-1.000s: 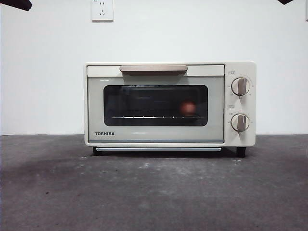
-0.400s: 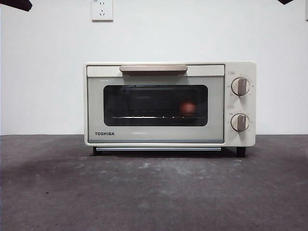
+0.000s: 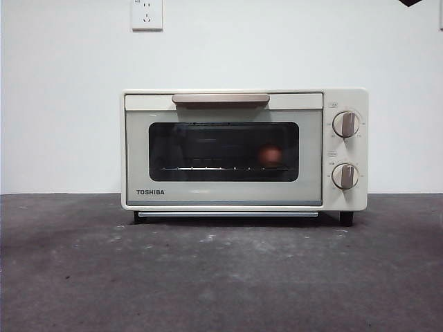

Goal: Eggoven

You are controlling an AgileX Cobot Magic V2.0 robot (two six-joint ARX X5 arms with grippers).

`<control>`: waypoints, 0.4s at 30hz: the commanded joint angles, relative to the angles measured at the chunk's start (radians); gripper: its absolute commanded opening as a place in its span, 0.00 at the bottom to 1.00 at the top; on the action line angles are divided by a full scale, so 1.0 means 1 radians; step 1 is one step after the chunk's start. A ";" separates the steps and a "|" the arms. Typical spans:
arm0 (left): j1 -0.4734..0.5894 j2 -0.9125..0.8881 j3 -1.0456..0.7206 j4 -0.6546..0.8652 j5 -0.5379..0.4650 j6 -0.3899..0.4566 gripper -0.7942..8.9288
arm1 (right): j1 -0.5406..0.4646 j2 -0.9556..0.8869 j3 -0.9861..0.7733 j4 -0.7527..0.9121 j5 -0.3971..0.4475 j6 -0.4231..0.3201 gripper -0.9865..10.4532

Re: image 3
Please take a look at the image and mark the brown egg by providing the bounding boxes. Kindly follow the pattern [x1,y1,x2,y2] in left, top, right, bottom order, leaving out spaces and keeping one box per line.
[257,142,283,166]

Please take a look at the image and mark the cream temperature knob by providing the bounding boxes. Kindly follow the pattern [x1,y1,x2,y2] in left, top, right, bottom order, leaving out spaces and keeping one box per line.
[332,111,361,139]

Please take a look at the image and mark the cream timer knob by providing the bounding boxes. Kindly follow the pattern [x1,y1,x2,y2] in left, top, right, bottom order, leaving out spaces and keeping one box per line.
[330,163,360,191]

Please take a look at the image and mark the cream Toshiba toaster oven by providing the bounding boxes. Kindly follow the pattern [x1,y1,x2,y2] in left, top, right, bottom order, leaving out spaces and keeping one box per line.
[120,88,369,227]

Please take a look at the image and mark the silver crumb tray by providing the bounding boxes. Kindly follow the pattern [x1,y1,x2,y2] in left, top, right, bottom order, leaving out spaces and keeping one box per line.
[138,211,319,219]

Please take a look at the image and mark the wire oven rack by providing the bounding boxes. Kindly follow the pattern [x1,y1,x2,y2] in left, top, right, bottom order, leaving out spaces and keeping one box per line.
[157,165,290,173]

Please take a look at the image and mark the white wall socket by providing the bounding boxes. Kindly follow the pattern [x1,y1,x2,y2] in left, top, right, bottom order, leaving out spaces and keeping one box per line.
[131,0,163,33]

